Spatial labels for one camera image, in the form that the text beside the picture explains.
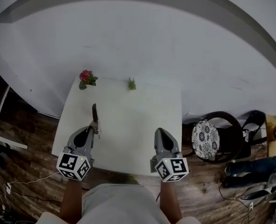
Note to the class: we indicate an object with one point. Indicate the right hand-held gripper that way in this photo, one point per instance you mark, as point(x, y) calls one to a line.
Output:
point(173, 168)

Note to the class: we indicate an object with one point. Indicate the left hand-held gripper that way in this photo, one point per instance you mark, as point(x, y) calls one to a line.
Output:
point(72, 164)

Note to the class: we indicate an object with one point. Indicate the person's left forearm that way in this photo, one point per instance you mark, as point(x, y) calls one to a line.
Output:
point(71, 199)

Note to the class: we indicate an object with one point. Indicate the person's right forearm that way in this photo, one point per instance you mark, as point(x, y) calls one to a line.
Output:
point(170, 199)

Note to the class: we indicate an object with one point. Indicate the floral seat cushion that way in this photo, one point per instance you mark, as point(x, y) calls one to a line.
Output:
point(205, 140)

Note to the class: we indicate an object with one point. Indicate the white square table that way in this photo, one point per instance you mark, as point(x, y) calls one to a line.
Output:
point(128, 115)

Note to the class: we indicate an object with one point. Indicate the red flower potted plant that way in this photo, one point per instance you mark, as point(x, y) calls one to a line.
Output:
point(87, 77)

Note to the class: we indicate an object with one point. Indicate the dark wicker chair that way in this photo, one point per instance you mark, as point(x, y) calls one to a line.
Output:
point(231, 129)

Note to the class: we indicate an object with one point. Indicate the small green potted plant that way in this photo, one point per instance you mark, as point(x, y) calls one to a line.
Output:
point(131, 84)

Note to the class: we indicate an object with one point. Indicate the person's gray shirt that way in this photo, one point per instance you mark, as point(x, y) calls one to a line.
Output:
point(119, 204)

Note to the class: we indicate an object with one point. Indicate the white papers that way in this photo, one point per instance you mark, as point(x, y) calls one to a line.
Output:
point(246, 136)

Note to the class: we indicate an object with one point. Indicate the white power adapter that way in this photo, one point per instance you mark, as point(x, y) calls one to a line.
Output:
point(8, 188)

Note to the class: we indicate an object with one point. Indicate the black folding chair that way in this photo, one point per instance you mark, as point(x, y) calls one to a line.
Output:
point(257, 120)

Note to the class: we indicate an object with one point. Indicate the gray and black device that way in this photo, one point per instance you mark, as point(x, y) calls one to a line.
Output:
point(257, 193)

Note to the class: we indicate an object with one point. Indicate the light wooden side table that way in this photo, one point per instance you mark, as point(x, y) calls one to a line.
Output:
point(271, 129)

